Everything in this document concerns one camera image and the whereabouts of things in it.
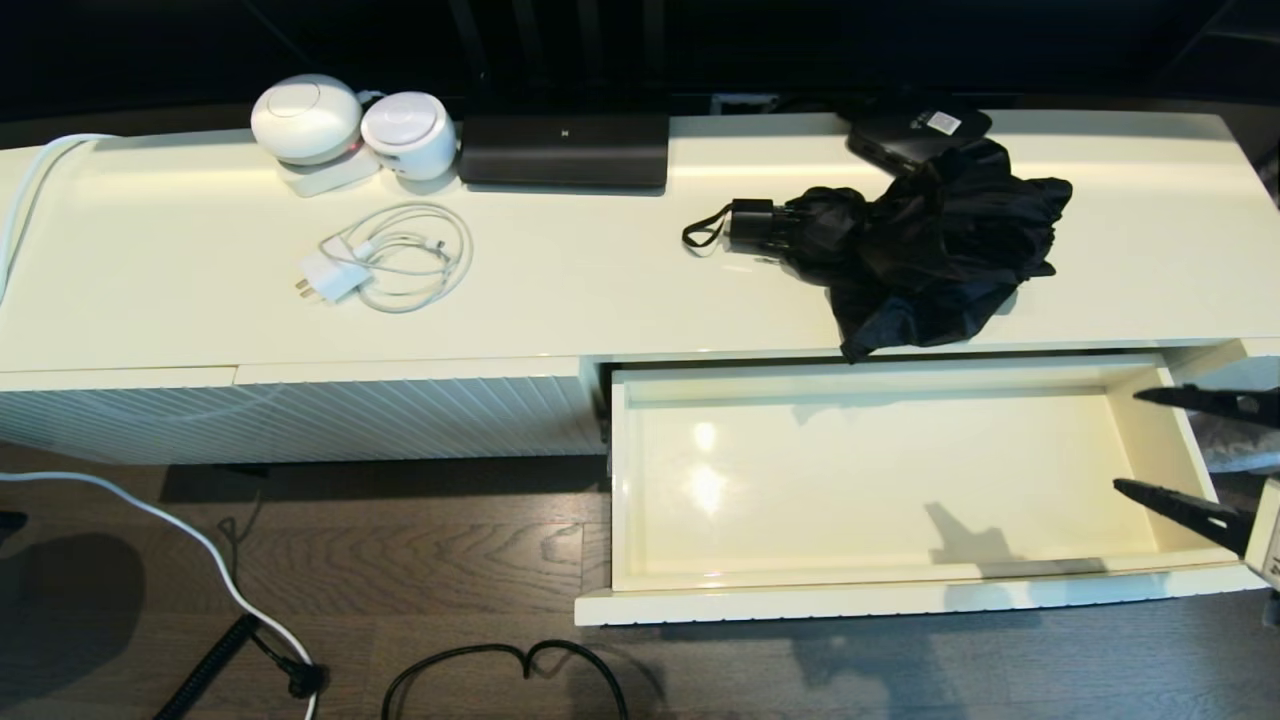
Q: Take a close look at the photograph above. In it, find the black set-top box with label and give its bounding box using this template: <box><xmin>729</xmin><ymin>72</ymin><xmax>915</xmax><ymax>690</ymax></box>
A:
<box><xmin>847</xmin><ymin>106</ymin><xmax>994</xmax><ymax>176</ymax></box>

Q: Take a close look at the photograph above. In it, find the white fluted drawer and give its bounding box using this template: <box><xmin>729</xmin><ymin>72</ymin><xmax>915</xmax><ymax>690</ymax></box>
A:
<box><xmin>573</xmin><ymin>350</ymin><xmax>1273</xmax><ymax>628</ymax></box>

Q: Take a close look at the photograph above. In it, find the white plug charger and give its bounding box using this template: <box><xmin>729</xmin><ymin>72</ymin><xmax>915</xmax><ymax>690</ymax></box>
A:
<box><xmin>294</xmin><ymin>250</ymin><xmax>375</xmax><ymax>304</ymax></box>

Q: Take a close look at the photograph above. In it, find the white ribbed tv cabinet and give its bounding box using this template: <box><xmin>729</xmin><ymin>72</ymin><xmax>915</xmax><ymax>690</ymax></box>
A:
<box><xmin>0</xmin><ymin>108</ymin><xmax>1280</xmax><ymax>467</ymax></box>

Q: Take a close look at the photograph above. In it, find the pale grey cushion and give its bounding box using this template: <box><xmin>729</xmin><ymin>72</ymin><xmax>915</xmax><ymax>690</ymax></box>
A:
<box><xmin>1195</xmin><ymin>410</ymin><xmax>1280</xmax><ymax>476</ymax></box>

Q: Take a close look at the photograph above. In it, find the small white round speaker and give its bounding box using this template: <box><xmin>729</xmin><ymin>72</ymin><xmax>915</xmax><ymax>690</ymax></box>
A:
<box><xmin>360</xmin><ymin>90</ymin><xmax>460</xmax><ymax>182</ymax></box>

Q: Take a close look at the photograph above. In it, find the flat white base box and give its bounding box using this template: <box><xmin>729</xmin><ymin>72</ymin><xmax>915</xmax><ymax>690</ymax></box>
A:
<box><xmin>277</xmin><ymin>150</ymin><xmax>384</xmax><ymax>198</ymax></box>

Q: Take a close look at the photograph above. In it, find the black rectangular router box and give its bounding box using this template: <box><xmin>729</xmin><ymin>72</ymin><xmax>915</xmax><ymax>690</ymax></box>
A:
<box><xmin>459</xmin><ymin>112</ymin><xmax>672</xmax><ymax>190</ymax></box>

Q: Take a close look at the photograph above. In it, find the coiled white charging cable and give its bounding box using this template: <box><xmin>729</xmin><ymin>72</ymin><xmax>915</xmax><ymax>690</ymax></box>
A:
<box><xmin>321</xmin><ymin>201</ymin><xmax>476</xmax><ymax>314</ymax></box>

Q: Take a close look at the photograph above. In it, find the black spiral coiled cable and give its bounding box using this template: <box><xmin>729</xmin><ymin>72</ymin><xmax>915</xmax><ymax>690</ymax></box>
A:
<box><xmin>152</xmin><ymin>612</ymin><xmax>263</xmax><ymax>720</ymax></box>

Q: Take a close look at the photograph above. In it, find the black folding umbrella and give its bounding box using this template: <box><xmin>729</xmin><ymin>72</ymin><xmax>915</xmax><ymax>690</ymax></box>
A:
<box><xmin>682</xmin><ymin>138</ymin><xmax>1074</xmax><ymax>364</ymax></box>

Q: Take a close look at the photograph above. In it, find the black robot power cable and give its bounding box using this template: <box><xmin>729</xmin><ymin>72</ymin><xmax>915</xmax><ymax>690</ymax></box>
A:
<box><xmin>381</xmin><ymin>638</ymin><xmax>632</xmax><ymax>720</ymax></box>

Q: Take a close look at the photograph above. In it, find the black angled power plug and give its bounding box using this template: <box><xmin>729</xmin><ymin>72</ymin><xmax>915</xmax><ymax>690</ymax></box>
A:
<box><xmin>250</xmin><ymin>625</ymin><xmax>330</xmax><ymax>700</ymax></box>

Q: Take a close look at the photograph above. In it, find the thick white power cable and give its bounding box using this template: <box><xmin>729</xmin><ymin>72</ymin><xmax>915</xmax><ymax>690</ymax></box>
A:
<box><xmin>0</xmin><ymin>131</ymin><xmax>124</xmax><ymax>307</ymax></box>
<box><xmin>0</xmin><ymin>468</ymin><xmax>322</xmax><ymax>720</ymax></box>

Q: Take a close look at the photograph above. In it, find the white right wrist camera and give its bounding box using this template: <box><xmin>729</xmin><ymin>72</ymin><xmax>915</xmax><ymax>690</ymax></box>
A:
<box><xmin>1244</xmin><ymin>478</ymin><xmax>1280</xmax><ymax>593</ymax></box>

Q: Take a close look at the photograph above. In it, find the large white round speaker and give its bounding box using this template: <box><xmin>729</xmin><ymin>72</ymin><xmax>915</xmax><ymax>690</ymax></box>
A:
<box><xmin>250</xmin><ymin>72</ymin><xmax>365</xmax><ymax>167</ymax></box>

